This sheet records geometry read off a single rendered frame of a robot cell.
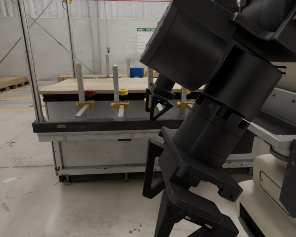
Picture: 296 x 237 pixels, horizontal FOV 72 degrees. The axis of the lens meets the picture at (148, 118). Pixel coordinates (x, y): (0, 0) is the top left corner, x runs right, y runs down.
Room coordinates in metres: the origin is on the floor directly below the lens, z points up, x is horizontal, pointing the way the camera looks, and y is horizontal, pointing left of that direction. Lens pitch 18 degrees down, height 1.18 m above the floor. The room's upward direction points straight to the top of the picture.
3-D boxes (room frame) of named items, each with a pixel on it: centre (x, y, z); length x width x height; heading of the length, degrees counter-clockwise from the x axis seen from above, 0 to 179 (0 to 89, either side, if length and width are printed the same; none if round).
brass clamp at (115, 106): (1.48, 0.21, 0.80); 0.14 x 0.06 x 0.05; 95
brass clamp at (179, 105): (1.52, -0.29, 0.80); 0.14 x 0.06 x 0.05; 95
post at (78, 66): (1.46, 0.48, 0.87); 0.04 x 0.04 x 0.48; 5
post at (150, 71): (1.50, -0.02, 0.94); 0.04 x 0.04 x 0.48; 5
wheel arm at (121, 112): (1.39, 0.18, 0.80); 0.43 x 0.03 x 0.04; 5
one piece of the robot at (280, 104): (0.44, -0.29, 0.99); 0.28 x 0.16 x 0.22; 4
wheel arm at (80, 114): (1.37, 0.43, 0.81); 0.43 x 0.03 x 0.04; 5
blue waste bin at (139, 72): (7.11, 0.39, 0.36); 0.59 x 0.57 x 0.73; 5
